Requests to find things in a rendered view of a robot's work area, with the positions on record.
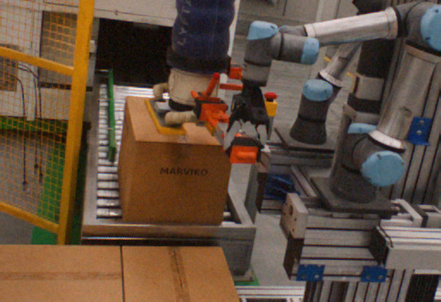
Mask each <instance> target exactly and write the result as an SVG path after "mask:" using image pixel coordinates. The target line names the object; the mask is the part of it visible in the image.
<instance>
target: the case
mask: <svg viewBox="0 0 441 302"><path fill-rule="evenodd" d="M145 99H151V100H154V99H153V97H142V96H125V104H124V112H123V120H122V128H121V142H120V150H119V159H118V166H117V175H118V182H119V189H120V198H121V212H122V220H123V221H136V222H174V223H211V224H221V223H222V219H223V213H224V207H226V202H227V191H228V186H229V181H230V175H231V169H232V163H229V162H230V160H229V158H228V157H227V155H226V153H225V152H222V151H221V149H222V145H220V144H219V142H218V141H217V139H216V138H215V137H212V136H211V134H210V132H209V131H208V129H207V128H206V127H205V126H196V124H195V123H183V126H184V127H186V129H187V135H186V136H183V135H163V134H158V132H157V130H156V127H155V126H154V124H153V122H152V118H151V116H150V115H149V112H148V110H147V108H146V106H145V104H144V100H145Z"/></svg>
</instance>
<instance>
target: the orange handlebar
mask: <svg viewBox="0 0 441 302"><path fill-rule="evenodd" d="M237 77H238V78H239V79H240V80H241V77H242V76H241V71H238V72H237ZM241 88H242V84H232V83H220V86H219V89H232V90H241ZM190 94H191V96H192V97H193V99H194V100H195V98H196V97H197V96H199V95H198V94H197V92H196V91H195V90H191V91H190ZM204 115H206V116H207V117H208V119H209V120H208V123H209V125H210V126H214V128H215V127H216V123H228V121H229V118H230V117H229V116H228V114H226V113H223V112H222V111H221V110H218V111H217V112H216V113H212V112H211V110H210V109H207V110H206V111H204ZM218 120H220V121H218ZM255 157H256V154H255V152H254V151H251V152H244V151H239V152H238V154H237V155H236V158H237V159H239V160H243V161H251V160H254V159H255Z"/></svg>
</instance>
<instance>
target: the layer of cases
mask: <svg viewBox="0 0 441 302"><path fill-rule="evenodd" d="M0 302H240V300H239V296H238V294H237V291H236V288H235V285H234V282H233V278H232V276H231V273H230V270H229V267H228V264H227V260H226V258H225V257H224V255H223V252H222V248H221V247H207V246H128V245H123V246H122V247H121V246H120V245H50V244H0Z"/></svg>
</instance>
